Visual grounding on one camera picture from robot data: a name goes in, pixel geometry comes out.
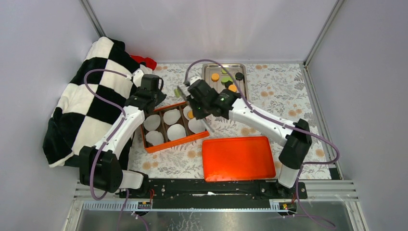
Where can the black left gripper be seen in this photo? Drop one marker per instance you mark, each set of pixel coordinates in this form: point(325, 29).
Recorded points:
point(161, 96)

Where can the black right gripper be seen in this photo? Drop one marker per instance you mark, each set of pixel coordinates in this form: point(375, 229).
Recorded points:
point(197, 114)

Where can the orange cookie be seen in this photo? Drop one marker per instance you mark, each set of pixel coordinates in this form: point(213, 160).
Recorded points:
point(215, 77)
point(190, 114)
point(232, 88)

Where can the steel tongs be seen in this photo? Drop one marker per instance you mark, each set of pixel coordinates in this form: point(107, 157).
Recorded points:
point(204, 122)

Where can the stainless steel tray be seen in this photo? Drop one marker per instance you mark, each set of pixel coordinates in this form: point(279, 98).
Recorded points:
point(209, 69)

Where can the orange cookie tin box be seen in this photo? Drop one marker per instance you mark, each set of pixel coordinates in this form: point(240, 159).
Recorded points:
point(164, 127)

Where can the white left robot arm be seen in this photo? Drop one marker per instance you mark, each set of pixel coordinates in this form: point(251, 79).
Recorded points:
point(99, 164)

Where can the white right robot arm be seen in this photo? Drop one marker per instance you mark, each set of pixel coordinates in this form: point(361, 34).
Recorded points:
point(293, 137)

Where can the white paper cup liner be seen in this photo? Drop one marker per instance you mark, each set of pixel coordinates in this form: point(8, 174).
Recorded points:
point(175, 132)
point(196, 126)
point(154, 138)
point(152, 122)
point(186, 111)
point(171, 117)

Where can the black cookie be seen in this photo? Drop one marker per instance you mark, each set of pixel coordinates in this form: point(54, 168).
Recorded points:
point(239, 76)
point(227, 84)

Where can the red cloth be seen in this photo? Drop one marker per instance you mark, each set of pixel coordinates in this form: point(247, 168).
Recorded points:
point(146, 61)

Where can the black white checkered blanket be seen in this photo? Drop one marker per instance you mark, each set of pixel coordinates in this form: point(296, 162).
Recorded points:
point(80, 119)

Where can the orange tin lid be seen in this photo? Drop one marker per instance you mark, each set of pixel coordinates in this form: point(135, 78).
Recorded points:
point(240, 158)

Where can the floral patterned tablecloth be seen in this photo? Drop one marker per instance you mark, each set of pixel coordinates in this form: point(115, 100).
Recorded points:
point(276, 88)

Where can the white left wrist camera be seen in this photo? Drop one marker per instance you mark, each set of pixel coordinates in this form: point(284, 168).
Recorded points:
point(137, 77)

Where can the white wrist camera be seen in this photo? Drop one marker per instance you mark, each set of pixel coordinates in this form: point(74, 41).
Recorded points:
point(137, 77)
point(194, 79)

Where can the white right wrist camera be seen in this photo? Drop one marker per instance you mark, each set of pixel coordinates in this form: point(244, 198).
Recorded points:
point(194, 79)

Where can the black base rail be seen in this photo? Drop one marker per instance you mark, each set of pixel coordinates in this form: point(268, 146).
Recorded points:
point(197, 193)

